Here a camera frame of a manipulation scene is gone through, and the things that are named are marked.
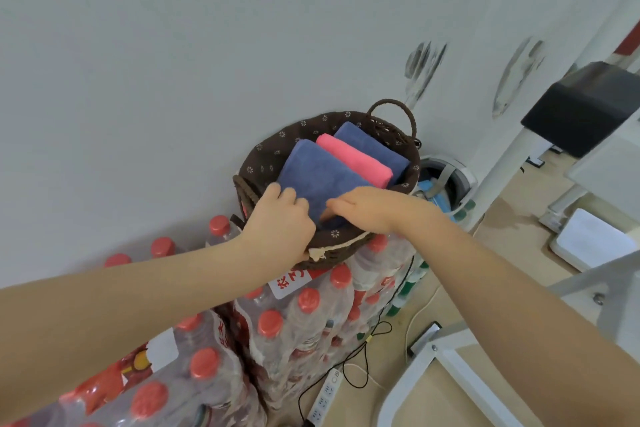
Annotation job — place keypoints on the person's right hand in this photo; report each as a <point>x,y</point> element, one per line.
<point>380,209</point>

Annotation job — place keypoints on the person's left hand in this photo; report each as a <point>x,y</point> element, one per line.
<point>277,231</point>

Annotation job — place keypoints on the pink towel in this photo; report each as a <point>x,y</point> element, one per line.
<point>355,161</point>

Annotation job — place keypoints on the blue towel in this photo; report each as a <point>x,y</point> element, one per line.
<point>315,176</point>
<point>375,149</point>

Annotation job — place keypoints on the brown wicker basket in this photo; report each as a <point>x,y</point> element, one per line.
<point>265,156</point>

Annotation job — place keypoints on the person's left forearm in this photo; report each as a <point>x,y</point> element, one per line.
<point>125,316</point>

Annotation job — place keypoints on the person's right forearm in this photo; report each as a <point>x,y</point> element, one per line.
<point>540,331</point>

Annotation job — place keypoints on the grey trash bin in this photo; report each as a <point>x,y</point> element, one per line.
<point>462,181</point>

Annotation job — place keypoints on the stack of bottled water packs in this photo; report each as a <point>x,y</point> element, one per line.
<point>300,331</point>

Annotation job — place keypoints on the white power strip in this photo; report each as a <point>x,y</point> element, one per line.
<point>325,396</point>

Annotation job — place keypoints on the black bench pad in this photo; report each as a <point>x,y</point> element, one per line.
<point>580,111</point>

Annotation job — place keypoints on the red and white banner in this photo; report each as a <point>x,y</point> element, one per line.
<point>629,41</point>

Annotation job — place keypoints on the white gym frame grey panel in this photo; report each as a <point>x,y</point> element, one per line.
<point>415,376</point>

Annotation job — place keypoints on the white bench rack frame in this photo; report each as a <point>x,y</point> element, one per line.
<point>590,241</point>

